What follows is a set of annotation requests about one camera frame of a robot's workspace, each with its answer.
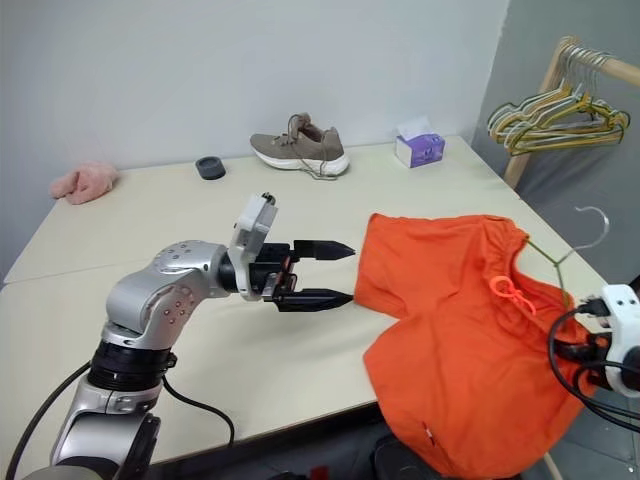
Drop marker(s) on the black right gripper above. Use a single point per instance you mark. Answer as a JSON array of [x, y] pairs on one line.
[[599, 350]]

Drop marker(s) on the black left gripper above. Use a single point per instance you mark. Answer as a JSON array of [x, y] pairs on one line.
[[270, 270]]

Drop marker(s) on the orange cloth garment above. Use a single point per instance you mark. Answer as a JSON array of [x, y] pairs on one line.
[[450, 340]]

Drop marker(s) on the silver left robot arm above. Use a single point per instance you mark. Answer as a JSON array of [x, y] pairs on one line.
[[150, 290]]

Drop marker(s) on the taupe sneaker with white sole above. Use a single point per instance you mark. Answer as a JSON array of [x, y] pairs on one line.
[[300, 150]]

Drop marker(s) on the dark grey round container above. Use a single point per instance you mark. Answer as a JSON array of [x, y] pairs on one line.
[[211, 169]]

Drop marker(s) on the purple tissue box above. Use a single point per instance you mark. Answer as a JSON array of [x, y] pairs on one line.
[[422, 150]]

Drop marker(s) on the wooden clothes rack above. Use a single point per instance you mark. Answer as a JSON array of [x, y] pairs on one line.
[[517, 165]]

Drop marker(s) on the dark rounded shape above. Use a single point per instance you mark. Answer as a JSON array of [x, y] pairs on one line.
[[282, 476], [395, 460]]

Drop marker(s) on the pile of clothes hangers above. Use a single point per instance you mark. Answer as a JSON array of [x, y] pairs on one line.
[[560, 112]]

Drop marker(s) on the pink fluffy cloth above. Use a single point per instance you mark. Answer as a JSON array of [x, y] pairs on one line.
[[87, 182]]

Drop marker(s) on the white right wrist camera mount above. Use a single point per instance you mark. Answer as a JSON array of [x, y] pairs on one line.
[[620, 305]]

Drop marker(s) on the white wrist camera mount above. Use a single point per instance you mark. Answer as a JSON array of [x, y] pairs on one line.
[[255, 220], [620, 305]]

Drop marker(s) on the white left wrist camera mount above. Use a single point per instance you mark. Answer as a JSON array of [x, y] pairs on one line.
[[255, 220]]

